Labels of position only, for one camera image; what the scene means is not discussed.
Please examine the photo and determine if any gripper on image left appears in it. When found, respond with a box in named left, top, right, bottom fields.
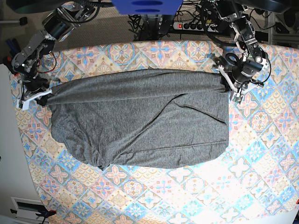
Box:
left=17, top=72, right=52, bottom=109

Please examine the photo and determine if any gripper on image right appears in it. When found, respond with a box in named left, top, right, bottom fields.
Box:
left=214, top=52, right=269, bottom=104

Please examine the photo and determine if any grey t-shirt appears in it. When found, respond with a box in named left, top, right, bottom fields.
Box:
left=45, top=69, right=229, bottom=169

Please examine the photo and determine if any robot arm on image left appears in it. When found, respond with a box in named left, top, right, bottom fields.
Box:
left=11, top=0, right=101, bottom=110

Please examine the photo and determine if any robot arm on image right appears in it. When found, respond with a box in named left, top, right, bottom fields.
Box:
left=211, top=0, right=271, bottom=104

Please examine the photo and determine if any red black clamp left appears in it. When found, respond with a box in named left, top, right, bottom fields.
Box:
left=2, top=56, right=19, bottom=76

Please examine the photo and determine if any white power strip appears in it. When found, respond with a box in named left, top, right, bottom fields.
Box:
left=173, top=22, right=219, bottom=33

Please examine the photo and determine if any patterned tablecloth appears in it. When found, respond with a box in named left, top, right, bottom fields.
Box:
left=15, top=45, right=299, bottom=224

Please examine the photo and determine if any white vent panel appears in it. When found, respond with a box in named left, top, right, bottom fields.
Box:
left=10, top=197, right=46, bottom=224

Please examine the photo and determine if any black orange clamp bottom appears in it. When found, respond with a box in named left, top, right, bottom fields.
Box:
left=36, top=210, right=57, bottom=219

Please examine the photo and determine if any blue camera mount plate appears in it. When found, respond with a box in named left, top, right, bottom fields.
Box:
left=111, top=0, right=183, bottom=15

